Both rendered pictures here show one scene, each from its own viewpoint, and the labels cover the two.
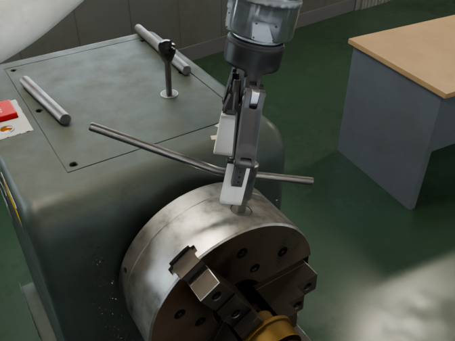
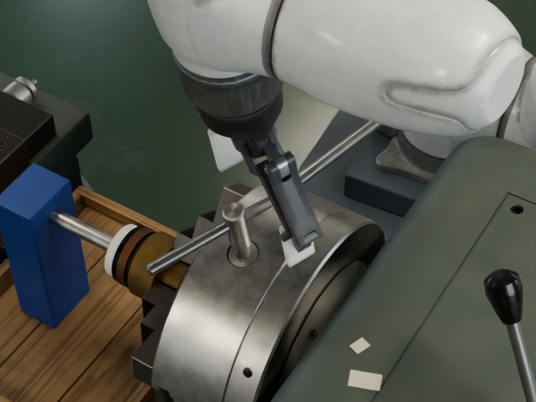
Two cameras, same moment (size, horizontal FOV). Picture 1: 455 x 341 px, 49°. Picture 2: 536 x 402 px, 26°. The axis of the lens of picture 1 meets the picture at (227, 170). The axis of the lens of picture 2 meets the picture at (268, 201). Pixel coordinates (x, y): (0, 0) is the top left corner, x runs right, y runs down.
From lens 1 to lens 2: 140 cm
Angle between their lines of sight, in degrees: 92
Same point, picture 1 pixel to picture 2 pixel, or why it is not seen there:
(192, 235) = not seen: hidden behind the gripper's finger
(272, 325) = (161, 250)
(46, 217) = (467, 143)
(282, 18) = not seen: hidden behind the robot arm
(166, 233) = (323, 207)
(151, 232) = (348, 214)
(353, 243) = not seen: outside the picture
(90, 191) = (450, 184)
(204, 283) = (243, 190)
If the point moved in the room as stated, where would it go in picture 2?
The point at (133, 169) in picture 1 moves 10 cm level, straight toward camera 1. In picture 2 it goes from (427, 234) to (362, 179)
